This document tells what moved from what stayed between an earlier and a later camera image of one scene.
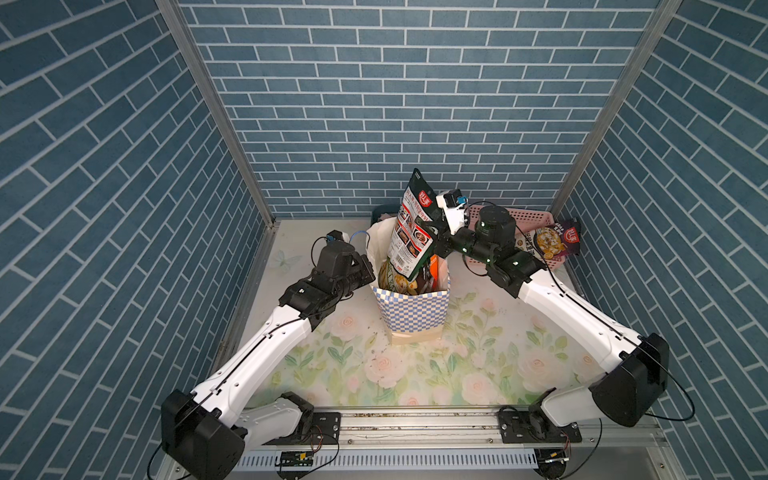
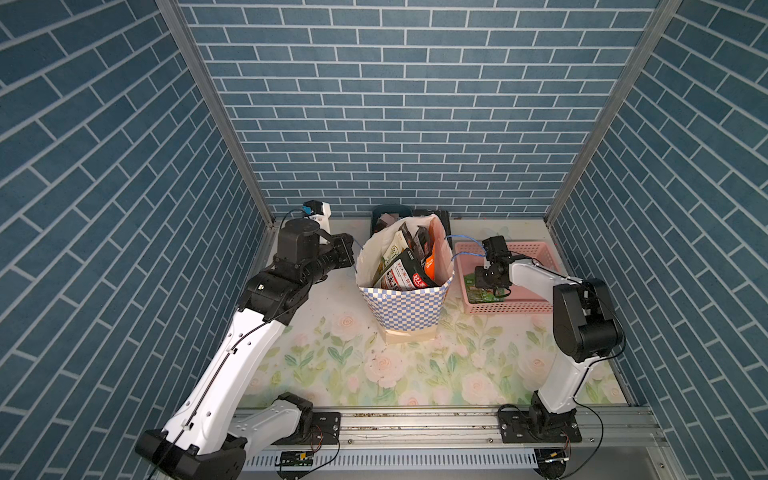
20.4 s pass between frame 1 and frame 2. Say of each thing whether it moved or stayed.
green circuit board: stayed
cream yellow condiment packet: moved
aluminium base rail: stayed
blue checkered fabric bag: moved
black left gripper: moved
